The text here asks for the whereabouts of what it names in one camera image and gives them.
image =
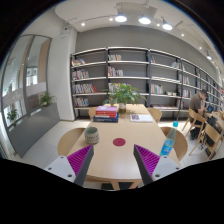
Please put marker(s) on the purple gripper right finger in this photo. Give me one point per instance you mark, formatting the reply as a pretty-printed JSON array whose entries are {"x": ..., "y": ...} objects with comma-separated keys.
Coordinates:
[{"x": 153, "y": 167}]

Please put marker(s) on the potted plant on ledge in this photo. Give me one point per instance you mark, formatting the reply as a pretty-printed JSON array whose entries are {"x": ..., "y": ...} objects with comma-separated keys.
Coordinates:
[{"x": 46, "y": 100}]

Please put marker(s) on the stack of red blue books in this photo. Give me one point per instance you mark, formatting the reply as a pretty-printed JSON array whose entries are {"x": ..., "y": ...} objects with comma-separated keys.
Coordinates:
[{"x": 106, "y": 114}]

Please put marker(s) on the grey patterned ceramic cup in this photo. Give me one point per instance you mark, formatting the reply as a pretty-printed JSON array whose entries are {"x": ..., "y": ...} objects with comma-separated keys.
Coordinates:
[{"x": 91, "y": 135}]

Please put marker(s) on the wooden chair far left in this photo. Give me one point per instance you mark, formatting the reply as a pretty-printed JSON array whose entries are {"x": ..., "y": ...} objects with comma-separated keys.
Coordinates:
[{"x": 92, "y": 112}]

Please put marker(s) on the wooden chair near right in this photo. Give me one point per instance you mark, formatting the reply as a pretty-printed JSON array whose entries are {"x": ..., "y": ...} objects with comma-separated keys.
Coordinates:
[{"x": 181, "y": 145}]

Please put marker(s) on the wooden chair right foreground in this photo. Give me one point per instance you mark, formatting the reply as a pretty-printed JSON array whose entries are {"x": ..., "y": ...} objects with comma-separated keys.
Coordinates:
[{"x": 210, "y": 138}]

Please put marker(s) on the open magazine on table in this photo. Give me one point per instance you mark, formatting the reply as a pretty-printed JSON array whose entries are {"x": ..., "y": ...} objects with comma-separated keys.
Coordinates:
[{"x": 140, "y": 118}]

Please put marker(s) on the wooden chair near left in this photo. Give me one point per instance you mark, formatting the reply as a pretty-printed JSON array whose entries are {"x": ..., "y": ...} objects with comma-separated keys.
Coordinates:
[{"x": 71, "y": 141}]

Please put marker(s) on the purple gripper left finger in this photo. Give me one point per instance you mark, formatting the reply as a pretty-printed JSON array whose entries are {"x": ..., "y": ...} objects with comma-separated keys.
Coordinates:
[{"x": 74, "y": 167}]

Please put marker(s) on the potted plant far left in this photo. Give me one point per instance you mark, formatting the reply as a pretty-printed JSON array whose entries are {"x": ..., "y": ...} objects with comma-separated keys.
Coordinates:
[{"x": 12, "y": 115}]

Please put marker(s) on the dark red round coaster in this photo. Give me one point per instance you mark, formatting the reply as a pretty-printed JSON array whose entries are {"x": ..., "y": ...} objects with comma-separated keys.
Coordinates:
[{"x": 119, "y": 142}]

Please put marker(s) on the large grey bookshelf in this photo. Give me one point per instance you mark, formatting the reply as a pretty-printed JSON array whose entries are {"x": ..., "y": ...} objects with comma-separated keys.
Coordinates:
[{"x": 165, "y": 81}]

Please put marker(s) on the wooden chair far right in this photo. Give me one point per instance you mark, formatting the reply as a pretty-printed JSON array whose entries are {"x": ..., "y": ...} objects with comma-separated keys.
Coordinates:
[{"x": 156, "y": 114}]

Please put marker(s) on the green potted plant on table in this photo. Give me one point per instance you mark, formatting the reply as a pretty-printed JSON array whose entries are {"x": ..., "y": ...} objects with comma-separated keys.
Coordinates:
[{"x": 121, "y": 95}]

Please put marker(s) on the wooden chair under person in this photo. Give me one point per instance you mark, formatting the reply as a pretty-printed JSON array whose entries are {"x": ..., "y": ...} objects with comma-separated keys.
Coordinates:
[{"x": 197, "y": 122}]

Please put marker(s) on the clear water bottle blue cap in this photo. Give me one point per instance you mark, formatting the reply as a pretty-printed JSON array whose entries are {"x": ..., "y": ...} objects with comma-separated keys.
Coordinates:
[{"x": 170, "y": 140}]

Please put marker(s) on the seated person in brown shirt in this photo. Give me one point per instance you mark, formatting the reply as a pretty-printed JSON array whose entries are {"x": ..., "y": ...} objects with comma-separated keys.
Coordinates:
[{"x": 197, "y": 104}]

